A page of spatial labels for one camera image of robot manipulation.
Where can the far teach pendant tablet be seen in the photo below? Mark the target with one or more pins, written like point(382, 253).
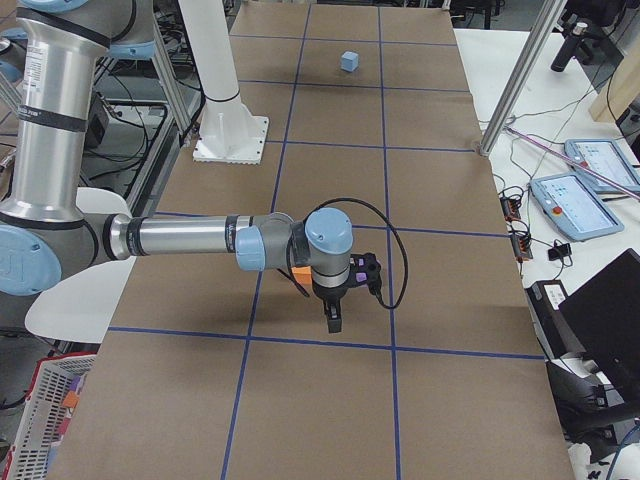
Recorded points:
point(606, 158)

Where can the black laptop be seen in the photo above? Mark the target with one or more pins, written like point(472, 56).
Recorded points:
point(604, 315)

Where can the white plastic basket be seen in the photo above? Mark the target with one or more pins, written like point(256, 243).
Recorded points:
point(41, 427)

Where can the white pedestal column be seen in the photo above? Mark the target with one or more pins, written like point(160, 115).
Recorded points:
point(228, 132)

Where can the aluminium frame post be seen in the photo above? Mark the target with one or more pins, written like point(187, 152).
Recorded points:
point(541, 29)

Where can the light blue foam block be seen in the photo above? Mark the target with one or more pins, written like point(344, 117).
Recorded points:
point(349, 61)

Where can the teach pendant tablet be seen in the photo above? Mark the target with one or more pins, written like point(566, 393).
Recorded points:
point(575, 209)
point(606, 158)

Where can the orange foam block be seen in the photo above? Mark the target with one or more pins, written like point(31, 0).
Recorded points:
point(303, 275)

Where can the grabber reach stick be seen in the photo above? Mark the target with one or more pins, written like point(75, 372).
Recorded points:
point(597, 182)

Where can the near teach pendant tablet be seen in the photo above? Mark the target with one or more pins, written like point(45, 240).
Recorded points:
point(575, 209)

